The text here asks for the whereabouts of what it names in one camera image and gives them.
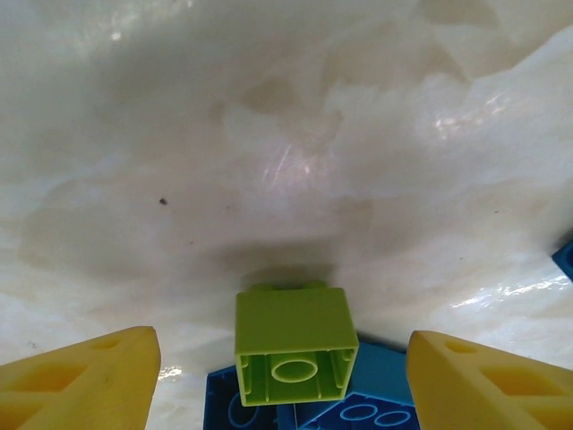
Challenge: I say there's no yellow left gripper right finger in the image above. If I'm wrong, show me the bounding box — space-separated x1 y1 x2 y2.
406 330 573 430

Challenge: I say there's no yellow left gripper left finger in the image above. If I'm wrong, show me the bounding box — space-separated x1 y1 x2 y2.
0 326 161 430

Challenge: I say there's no blue lego brick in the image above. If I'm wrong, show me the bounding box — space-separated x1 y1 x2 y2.
551 228 573 286
277 333 431 430
205 363 296 430

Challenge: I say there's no lime green square lego brick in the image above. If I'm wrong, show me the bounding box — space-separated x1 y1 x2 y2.
234 279 361 408

